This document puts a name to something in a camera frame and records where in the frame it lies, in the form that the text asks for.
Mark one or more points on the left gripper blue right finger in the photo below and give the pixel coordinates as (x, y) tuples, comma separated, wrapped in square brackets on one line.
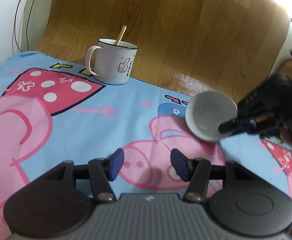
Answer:
[(195, 171)]

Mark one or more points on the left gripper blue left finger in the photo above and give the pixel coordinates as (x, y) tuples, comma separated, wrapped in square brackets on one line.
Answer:
[(101, 172)]

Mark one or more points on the floral rice bowl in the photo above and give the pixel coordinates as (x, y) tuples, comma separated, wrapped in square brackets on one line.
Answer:
[(206, 111)]

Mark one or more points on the blue cartoon pig tablecloth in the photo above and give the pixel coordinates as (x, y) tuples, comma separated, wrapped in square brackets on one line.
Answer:
[(51, 111)]

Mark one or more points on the white enamel mug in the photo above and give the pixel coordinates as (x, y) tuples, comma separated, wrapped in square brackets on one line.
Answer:
[(110, 63)]

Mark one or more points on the wooden stirring stick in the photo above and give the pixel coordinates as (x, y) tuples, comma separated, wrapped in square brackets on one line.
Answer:
[(120, 36)]

